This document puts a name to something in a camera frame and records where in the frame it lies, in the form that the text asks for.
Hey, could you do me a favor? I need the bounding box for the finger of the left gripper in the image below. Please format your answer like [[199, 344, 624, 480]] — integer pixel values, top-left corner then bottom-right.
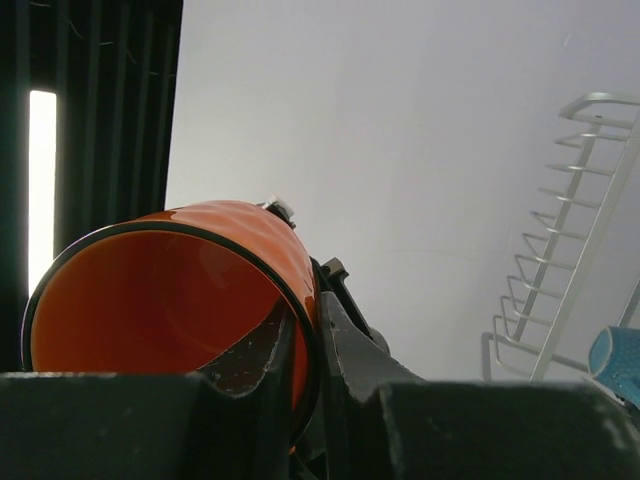
[[311, 257, 389, 350]]

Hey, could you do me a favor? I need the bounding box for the orange mug black handle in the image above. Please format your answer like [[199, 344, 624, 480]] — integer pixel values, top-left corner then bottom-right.
[[21, 200, 320, 440]]

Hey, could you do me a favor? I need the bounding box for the blue speckled mug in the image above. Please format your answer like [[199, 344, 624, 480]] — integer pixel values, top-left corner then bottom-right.
[[588, 327, 639, 408]]

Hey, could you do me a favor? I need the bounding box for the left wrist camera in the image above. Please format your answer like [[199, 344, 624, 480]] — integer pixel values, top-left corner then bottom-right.
[[258, 195, 296, 230]]

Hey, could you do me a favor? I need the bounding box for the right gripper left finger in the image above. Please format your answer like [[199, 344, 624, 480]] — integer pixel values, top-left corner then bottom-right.
[[1, 309, 293, 479]]

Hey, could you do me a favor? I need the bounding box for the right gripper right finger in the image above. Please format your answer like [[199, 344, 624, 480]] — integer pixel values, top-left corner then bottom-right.
[[319, 292, 639, 479]]

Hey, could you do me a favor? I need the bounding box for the white wire dish rack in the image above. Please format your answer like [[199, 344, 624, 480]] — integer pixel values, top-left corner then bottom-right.
[[481, 92, 639, 382]]

